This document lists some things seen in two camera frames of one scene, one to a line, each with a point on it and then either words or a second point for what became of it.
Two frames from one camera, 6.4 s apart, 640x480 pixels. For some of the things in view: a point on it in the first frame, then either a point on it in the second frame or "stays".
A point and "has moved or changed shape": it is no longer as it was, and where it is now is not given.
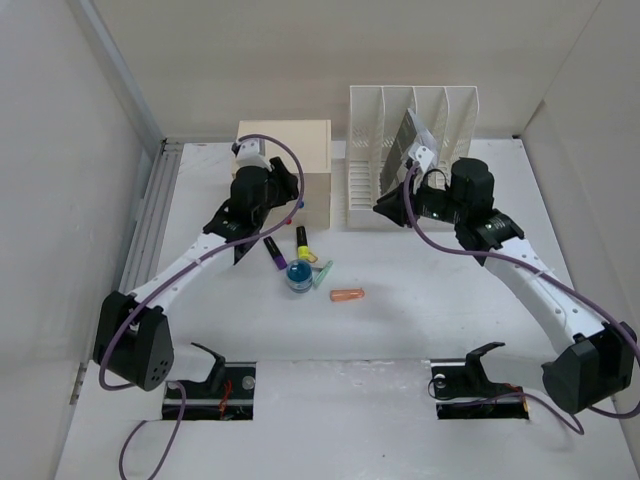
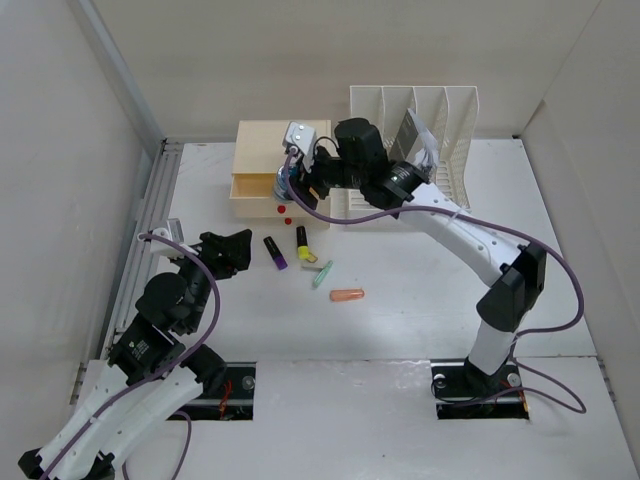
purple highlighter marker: x=275 y=253 stays
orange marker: x=347 y=294 stays
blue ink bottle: x=299 y=275 has moved or changed shape
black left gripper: x=284 y=183 -> x=236 y=248
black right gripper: x=391 y=205 -> x=302 y=189
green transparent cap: x=323 y=273 stays
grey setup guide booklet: x=398 y=159 stays
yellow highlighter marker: x=301 y=236 stays
